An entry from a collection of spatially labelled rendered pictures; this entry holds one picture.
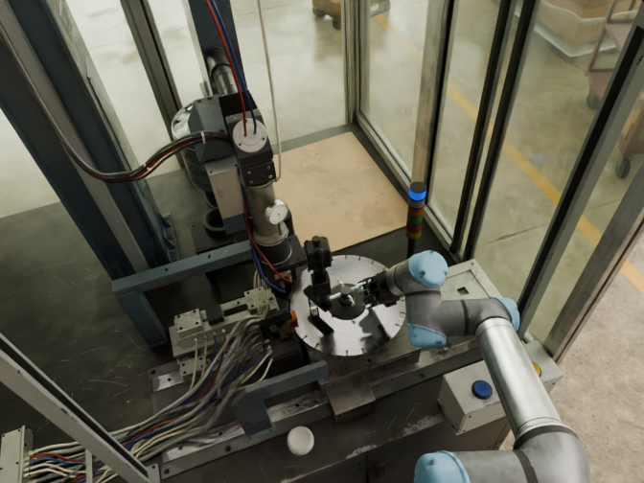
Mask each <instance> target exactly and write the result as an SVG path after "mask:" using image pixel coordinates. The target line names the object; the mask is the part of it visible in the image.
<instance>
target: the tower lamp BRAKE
mask: <svg viewBox="0 0 644 483"><path fill-rule="evenodd" d="M409 197H410V198H411V199H413V200H416V201H419V200H423V199H424V198H425V197H426V184H425V183H423V182H419V181H416V182H413V183H411V184H410V189H409Z"/></svg>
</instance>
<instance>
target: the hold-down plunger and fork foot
mask: <svg viewBox="0 0 644 483"><path fill-rule="evenodd" d="M303 291H304V294H305V295H306V296H307V297H308V301H309V306H310V308H311V300H312V302H313V303H314V304H315V305H316V307H319V308H320V309H321V310H322V311H323V312H327V311H328V310H329V309H330V308H331V307H332V306H333V304H332V302H331V301H329V300H328V299H327V295H324V296H319V297H314V293H313V288H312V286H311V285H309V286H307V287H306V288H305V289H303Z"/></svg>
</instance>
